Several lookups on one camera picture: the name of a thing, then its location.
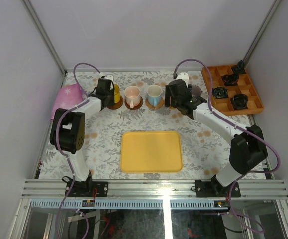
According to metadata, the light blue mug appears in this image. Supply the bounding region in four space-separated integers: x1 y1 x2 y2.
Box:
147 85 163 107

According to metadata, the dark wooden coaster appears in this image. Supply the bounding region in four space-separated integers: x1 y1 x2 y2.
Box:
124 96 143 110

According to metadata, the pink snowflake cloth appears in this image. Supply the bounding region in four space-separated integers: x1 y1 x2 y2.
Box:
50 84 83 120

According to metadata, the light pink mug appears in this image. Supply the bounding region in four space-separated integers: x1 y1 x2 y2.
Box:
124 86 141 101

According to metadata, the black item on box corner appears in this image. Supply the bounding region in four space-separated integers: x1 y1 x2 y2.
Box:
231 60 246 75

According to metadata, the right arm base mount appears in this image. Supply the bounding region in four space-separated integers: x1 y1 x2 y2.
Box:
191 180 241 198

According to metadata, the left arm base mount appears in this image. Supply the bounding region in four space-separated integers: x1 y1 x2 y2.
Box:
68 175 109 198

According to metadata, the yellow tray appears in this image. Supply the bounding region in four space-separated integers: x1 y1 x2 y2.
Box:
120 131 183 173

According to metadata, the yellow mug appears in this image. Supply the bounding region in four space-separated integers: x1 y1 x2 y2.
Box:
114 84 120 104

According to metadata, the black item in box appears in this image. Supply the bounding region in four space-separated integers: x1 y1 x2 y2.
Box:
230 94 248 110
221 73 239 86
212 87 228 99

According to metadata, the woven rattan coaster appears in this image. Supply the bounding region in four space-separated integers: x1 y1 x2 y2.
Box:
145 97 164 110

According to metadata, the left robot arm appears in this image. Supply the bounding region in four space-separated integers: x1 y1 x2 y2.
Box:
50 75 115 197

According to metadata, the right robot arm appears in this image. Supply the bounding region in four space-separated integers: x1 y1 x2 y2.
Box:
165 73 268 196

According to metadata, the orange compartment box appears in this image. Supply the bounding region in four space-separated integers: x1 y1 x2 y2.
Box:
201 65 264 116

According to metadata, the purple mug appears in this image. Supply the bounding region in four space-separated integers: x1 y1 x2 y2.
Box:
191 85 202 97

